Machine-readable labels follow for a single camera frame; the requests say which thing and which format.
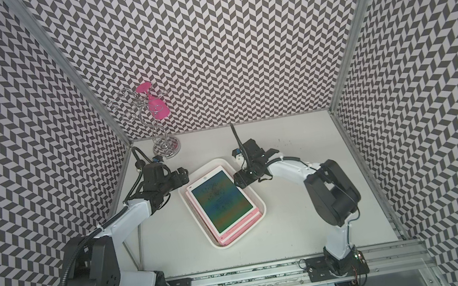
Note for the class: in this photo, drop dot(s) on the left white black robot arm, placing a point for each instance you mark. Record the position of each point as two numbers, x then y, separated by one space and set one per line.
92 260

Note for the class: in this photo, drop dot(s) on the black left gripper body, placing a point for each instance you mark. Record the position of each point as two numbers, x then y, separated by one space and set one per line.
173 182

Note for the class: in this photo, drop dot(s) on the pink writing tablet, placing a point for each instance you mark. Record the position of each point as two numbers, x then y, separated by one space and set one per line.
216 181
233 215

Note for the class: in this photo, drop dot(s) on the aluminium corner post left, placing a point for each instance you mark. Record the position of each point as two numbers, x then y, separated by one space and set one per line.
46 42

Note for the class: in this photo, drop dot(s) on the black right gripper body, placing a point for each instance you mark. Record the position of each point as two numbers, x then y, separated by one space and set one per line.
249 175

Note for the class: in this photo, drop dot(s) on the aluminium corner post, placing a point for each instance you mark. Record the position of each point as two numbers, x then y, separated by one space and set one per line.
46 42
352 40

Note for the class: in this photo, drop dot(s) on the white plastic storage box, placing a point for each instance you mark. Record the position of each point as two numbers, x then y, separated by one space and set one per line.
200 173

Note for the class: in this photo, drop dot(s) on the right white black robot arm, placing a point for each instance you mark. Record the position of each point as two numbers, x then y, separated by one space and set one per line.
333 195

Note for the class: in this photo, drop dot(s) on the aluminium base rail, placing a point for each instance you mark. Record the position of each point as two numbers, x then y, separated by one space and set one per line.
400 256

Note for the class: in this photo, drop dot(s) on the aluminium corner post right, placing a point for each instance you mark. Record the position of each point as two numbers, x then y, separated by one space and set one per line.
352 40

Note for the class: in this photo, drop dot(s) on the chrome wire jewelry stand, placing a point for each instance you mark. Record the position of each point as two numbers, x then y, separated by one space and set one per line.
128 104

